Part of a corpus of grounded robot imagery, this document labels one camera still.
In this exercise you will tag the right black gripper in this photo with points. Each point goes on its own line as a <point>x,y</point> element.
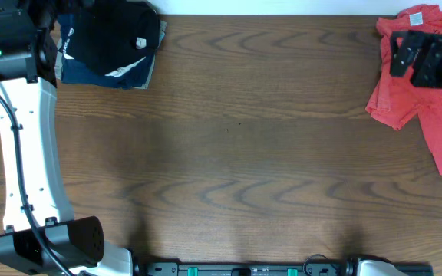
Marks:
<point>400,54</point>

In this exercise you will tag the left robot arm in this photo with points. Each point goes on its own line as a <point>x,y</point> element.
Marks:
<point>41,234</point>

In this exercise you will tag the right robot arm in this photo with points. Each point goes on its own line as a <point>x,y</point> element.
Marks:
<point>410,84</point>

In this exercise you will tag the navy folded garment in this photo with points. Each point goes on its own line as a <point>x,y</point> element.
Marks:
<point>138,78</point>

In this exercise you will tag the red printed t-shirt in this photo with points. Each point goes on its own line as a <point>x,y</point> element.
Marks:
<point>394,101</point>

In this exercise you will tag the black hydrogen t-shirt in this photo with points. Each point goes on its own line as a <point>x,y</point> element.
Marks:
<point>112,34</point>

